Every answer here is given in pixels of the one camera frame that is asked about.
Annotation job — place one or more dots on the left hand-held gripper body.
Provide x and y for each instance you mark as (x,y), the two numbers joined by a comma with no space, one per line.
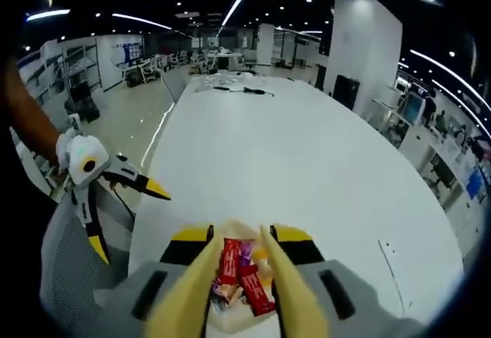
(82,154)

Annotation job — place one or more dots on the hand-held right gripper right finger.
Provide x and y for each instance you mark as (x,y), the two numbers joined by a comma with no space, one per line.
(307,253)

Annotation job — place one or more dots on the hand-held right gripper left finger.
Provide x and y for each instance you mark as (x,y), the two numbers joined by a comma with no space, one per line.
(178,253)

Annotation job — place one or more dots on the yellow food tongs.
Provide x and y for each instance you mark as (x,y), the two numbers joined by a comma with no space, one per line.
(184,296)

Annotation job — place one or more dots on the long red snack bar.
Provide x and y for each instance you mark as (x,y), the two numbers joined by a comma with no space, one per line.
(230,261)
(257,292)

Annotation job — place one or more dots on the purple snack packet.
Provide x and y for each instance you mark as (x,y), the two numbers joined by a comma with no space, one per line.
(247,251)

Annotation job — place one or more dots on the pile of snacks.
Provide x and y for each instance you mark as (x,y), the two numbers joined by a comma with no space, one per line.
(230,296)

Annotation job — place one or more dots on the cream hexagonal container tray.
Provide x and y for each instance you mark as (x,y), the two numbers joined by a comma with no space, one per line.
(238,320)

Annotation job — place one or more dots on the person's left hand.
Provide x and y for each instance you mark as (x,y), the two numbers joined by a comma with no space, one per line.
(114,184)

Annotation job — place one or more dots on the white mesh office chair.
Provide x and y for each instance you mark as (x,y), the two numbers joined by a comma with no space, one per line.
(73,253)

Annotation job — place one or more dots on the black equipment case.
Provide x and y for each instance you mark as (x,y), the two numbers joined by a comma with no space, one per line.
(82,104)

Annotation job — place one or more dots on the metal storage shelf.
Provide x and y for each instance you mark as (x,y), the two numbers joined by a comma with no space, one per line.
(76,69)

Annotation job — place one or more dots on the group of white office chairs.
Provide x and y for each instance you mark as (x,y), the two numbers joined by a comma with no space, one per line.
(153,64)

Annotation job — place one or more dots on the white table clutter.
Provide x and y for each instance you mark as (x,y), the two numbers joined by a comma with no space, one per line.
(222,81)

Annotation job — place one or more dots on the white workbench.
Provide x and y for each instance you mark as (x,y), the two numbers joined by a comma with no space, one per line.
(226,55)

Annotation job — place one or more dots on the row of white desks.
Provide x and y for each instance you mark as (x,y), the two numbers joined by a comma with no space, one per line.
(418,138)

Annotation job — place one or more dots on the black panel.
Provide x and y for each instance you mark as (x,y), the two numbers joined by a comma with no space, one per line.
(346,92)

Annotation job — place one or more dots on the light blue display panel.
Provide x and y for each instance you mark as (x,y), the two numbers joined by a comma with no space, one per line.
(415,109)

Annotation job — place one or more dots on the blue box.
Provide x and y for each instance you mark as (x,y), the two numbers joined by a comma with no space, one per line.
(475,184)

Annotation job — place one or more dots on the slim white pillar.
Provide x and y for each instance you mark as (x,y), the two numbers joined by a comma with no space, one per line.
(265,43)

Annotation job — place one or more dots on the white square pillar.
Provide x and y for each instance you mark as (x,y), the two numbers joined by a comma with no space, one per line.
(364,54)

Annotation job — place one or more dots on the blue wall notice board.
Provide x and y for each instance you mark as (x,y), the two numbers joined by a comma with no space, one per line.
(128,52)

